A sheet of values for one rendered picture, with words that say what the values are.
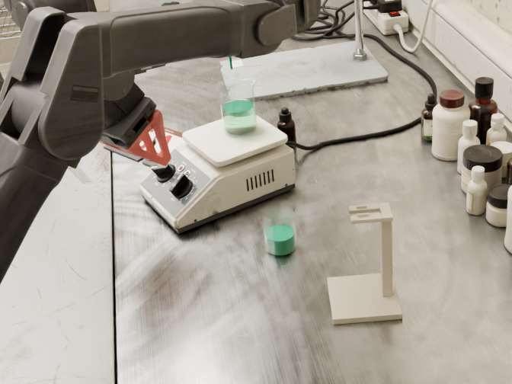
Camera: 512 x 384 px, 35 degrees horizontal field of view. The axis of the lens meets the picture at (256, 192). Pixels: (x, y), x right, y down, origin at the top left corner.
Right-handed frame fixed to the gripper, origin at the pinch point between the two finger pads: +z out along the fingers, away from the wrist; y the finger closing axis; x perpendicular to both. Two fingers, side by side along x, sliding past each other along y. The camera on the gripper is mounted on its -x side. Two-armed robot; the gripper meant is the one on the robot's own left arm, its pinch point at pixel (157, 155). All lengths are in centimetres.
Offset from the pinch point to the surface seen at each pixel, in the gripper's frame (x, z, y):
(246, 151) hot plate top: -8.6, 8.4, -4.2
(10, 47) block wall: -57, 68, 249
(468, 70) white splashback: -51, 37, -5
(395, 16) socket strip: -65, 40, 23
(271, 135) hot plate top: -13.5, 10.9, -3.5
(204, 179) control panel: -2.1, 7.3, -1.8
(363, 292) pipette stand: 1.5, 15.9, -29.2
